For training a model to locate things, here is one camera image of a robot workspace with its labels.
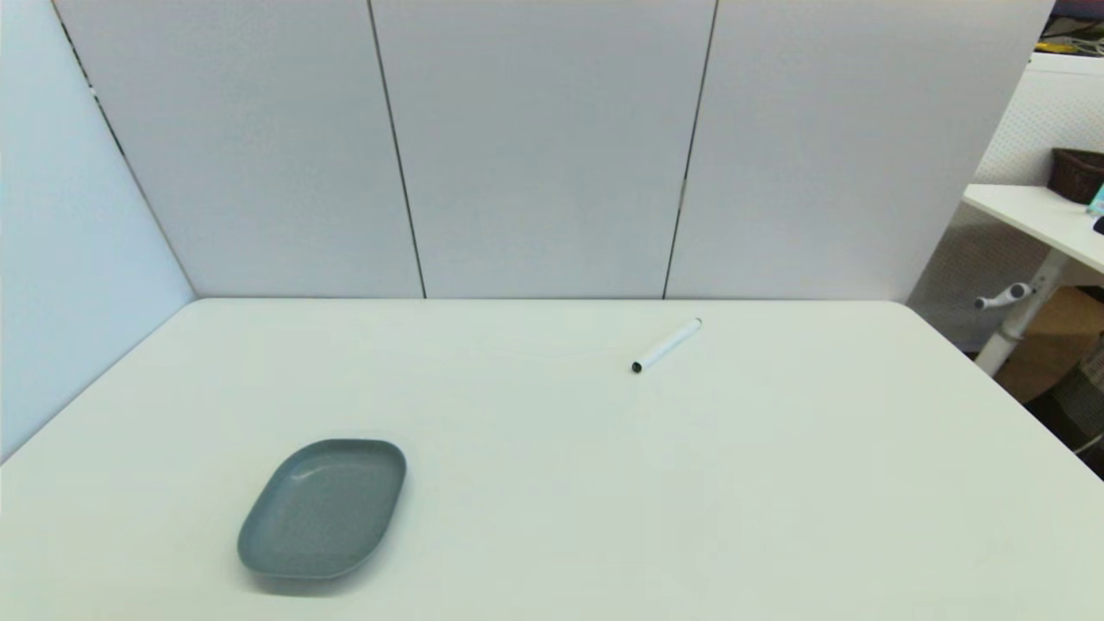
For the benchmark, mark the white marker with black caps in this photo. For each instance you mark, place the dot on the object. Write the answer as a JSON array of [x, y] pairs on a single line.
[[668, 345]]

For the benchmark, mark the grey-blue oval plate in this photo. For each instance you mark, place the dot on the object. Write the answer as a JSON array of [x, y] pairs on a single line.
[[323, 509]]

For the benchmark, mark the white table leg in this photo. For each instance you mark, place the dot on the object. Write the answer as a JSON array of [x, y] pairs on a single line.
[[1022, 319]]

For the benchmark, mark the white side table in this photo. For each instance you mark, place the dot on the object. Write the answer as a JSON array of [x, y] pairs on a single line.
[[1048, 216]]

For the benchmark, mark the brown cardboard box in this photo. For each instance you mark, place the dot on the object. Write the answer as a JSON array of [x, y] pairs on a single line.
[[1056, 341]]

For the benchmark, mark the dark woven basket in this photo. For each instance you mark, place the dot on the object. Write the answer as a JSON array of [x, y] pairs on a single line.
[[1076, 175]]

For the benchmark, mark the teal small item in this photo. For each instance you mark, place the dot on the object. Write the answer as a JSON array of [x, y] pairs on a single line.
[[1098, 200]]

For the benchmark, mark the yellow and black clutter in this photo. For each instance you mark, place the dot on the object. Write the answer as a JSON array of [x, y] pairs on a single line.
[[1074, 39]]

